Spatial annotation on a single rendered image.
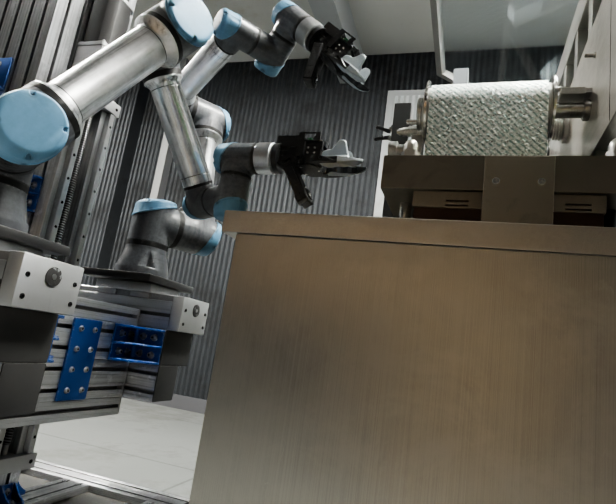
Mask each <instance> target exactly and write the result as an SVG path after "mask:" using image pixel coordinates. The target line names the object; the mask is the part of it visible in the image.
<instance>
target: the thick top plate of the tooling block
mask: <svg viewBox="0 0 616 504"><path fill-rule="evenodd" d="M485 156H511V155H384V160H383V169H382V177H381V186H380V188H381V190H382V192H383V194H384V197H385V199H386V201H387V203H388V205H389V208H390V210H391V212H392V214H393V216H399V210H400V203H402V202H409V203H412V200H413V191H445V192H483V179H484V165H485ZM555 157H556V160H555V186H554V194H560V195H599V196H607V207H606V209H614V210H616V156H555Z"/></svg>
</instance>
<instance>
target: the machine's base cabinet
mask: <svg viewBox="0 0 616 504"><path fill-rule="evenodd" d="M189 504H616V257H615V256H599V255H583V254H567V253H551V252H535V251H518V250H502V249H486V248H470V247H454V246H438V245H422V244H406V243H390V242H373V241H357V240H341V239H325V238H309V237H293V236H277V235H261V234H245V233H237V234H236V240H235V245H234V251H233V256H232V262H231V268H230V273H229V279H228V285H227V290H226V296H225V302H224V307H223V313H222V318H221V324H220V330H219V335H218V341H217V347H216V352H215V358H214V364H213V369H212V375H211V380H210V386H209V392H208V397H207V403H206V409H205V414H204V420H203V426H202V431H201V437H200V442H199V448H198V454H197V459H196V465H195V471H194V476H193V482H192V488H191V493H190V499H189Z"/></svg>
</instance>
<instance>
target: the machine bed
mask: <svg viewBox="0 0 616 504"><path fill-rule="evenodd" d="M222 232H223V233H225V234H227V235H228V236H230V237H232V238H234V239H235V240H236V234H237V233H245V234H261V235H277V236H293V237H309V238H325V239H341V240H357V241H373V242H390V243H406V244H422V245H438V246H454V247H470V248H486V249H502V250H518V251H535V252H551V253H567V254H583V255H599V256H615V257H616V227H593V226H571V225H549V224H526V223H504V222H482V221H459V220H437V219H415V218H392V217H370V216H348V215H326V214H303V213H281V212H259V211H236V210H225V214H224V219H223V224H222Z"/></svg>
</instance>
